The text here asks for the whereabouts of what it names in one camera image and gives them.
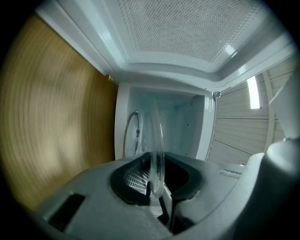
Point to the ceiling light panel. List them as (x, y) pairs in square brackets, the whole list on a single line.
[(253, 93)]

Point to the white microwave oven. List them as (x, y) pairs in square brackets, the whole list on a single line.
[(178, 47)]

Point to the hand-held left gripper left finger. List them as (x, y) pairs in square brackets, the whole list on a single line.
[(105, 201)]

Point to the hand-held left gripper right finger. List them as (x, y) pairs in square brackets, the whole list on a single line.
[(206, 187)]

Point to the round glass turntable plate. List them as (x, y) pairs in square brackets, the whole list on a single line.
[(157, 168)]

